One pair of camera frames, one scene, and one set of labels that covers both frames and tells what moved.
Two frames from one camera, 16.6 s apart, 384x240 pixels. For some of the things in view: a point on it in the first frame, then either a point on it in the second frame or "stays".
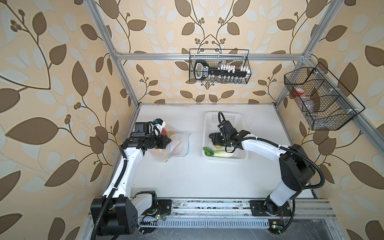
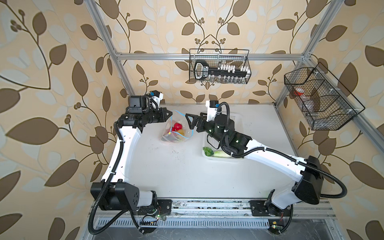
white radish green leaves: (208, 152) stays
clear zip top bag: (179, 146) → (177, 129)
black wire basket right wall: (324, 104) stays
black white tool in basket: (202, 71) stays
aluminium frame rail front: (300, 208) stays
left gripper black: (162, 142) → (162, 117)
